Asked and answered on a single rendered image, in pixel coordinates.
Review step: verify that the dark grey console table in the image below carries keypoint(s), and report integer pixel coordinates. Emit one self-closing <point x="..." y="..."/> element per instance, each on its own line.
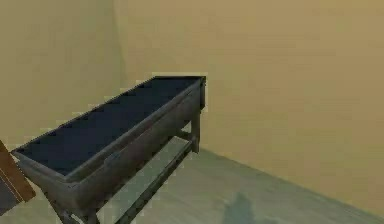
<point x="100" y="133"/>

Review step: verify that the brown wooden furniture corner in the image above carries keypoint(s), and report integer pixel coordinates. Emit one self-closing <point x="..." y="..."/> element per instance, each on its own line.
<point x="11" y="181"/>

